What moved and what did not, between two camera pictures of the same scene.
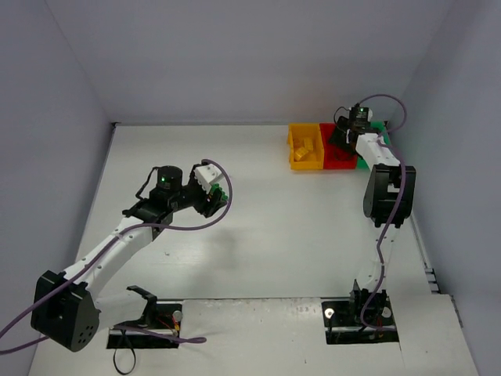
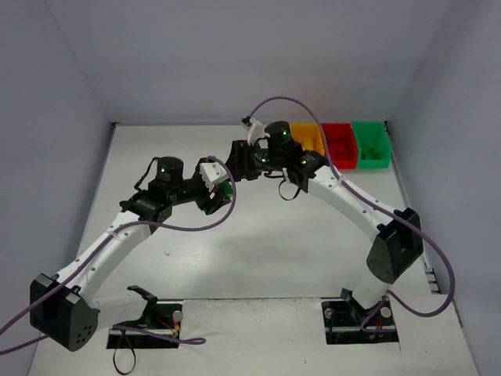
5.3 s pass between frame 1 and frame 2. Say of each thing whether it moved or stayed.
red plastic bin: stayed
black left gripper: stayed
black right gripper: moved
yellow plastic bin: stayed
